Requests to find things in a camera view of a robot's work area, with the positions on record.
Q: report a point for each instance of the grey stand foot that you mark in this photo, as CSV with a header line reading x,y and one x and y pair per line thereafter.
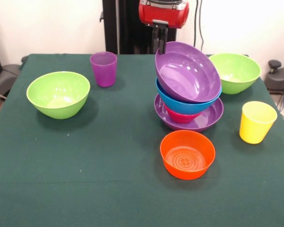
x,y
4,78

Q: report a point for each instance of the purple plastic cup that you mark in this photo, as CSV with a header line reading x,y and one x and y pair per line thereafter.
x,y
104,73

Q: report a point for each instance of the small pink plastic bowl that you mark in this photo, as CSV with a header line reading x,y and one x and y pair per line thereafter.
x,y
180,117

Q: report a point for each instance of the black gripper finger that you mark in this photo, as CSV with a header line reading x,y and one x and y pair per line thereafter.
x,y
163,43
155,42

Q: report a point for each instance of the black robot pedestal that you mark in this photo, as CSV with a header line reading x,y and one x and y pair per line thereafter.
x,y
125,23

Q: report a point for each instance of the green plastic bowl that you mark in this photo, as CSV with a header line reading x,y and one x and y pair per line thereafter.
x,y
239,71
58,94

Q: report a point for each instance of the purple plastic bowl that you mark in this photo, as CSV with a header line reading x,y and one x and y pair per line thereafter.
x,y
187,75
208,118

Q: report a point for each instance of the deep blue plastic bowl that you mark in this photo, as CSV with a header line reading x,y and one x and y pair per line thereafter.
x,y
180,106

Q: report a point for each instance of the black stand foot with knob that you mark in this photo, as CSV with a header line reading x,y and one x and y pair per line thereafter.
x,y
279,78

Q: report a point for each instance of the orange ribbed plastic bowl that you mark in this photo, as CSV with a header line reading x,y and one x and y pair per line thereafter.
x,y
187,158

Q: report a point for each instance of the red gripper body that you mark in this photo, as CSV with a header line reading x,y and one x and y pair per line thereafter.
x,y
163,15

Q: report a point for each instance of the dark green tablecloth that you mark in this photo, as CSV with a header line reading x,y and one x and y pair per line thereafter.
x,y
109,201

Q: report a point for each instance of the yellow plastic cup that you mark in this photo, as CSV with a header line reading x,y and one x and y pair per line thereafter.
x,y
255,125

